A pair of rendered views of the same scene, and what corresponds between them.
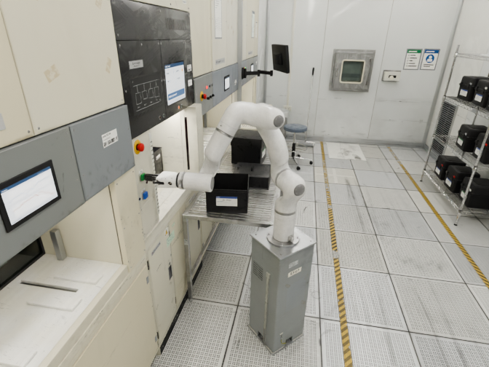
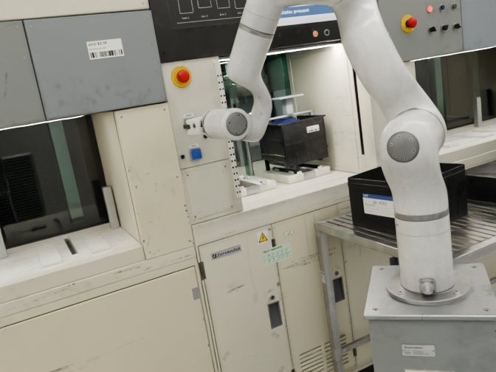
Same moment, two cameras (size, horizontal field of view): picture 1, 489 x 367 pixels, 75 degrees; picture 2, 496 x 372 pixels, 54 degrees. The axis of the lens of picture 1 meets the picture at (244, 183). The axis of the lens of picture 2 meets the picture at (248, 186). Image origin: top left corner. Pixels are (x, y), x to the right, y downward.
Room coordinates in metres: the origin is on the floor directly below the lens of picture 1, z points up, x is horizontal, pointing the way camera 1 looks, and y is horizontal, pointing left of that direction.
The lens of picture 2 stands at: (0.61, -0.90, 1.30)
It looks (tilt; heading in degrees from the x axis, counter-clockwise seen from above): 12 degrees down; 55
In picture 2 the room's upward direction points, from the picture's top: 9 degrees counter-clockwise
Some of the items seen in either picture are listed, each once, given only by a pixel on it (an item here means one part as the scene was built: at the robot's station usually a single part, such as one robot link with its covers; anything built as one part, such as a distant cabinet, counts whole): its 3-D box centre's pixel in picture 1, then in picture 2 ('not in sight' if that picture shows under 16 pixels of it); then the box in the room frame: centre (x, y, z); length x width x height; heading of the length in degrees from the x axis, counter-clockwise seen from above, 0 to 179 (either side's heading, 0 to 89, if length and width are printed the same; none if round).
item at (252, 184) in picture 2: not in sight; (241, 185); (1.73, 0.74, 0.89); 0.22 x 0.21 x 0.04; 80
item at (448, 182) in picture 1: (460, 179); not in sight; (3.49, -2.59, 0.31); 0.30 x 0.28 x 0.26; 170
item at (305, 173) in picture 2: not in sight; (296, 171); (2.00, 0.70, 0.89); 0.22 x 0.21 x 0.04; 80
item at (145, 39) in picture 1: (112, 179); (246, 159); (1.85, 0.85, 0.98); 0.95 x 0.88 x 1.95; 80
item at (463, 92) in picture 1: (475, 88); not in sight; (3.85, -2.68, 1.31); 0.30 x 0.28 x 0.26; 175
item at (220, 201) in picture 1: (228, 192); (407, 195); (1.96, 0.11, 0.85); 0.28 x 0.28 x 0.17; 88
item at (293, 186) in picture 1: (289, 193); (413, 166); (1.52, -0.24, 1.07); 0.19 x 0.12 x 0.24; 23
